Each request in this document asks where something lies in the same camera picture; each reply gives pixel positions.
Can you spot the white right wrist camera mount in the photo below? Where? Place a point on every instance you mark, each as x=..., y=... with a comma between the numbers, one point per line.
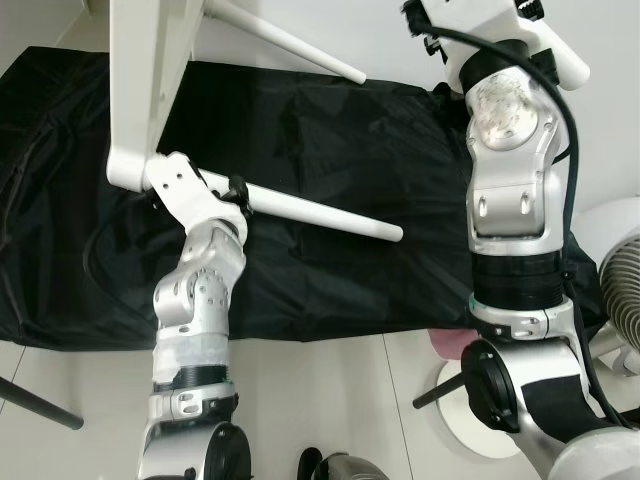
x=480, y=22

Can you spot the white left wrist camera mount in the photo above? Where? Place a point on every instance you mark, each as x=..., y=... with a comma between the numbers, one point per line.
x=190, y=190

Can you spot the pink object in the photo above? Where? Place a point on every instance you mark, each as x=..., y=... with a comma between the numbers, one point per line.
x=446, y=342

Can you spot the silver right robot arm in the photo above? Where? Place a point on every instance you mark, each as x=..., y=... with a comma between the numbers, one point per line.
x=515, y=200

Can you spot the black cloth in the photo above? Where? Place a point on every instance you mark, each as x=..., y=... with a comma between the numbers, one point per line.
x=350, y=200

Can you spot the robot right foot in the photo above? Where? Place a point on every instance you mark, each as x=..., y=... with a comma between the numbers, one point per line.
x=340, y=466

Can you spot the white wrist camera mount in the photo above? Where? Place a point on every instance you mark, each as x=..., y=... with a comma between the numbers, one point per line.
x=190, y=190
x=480, y=22

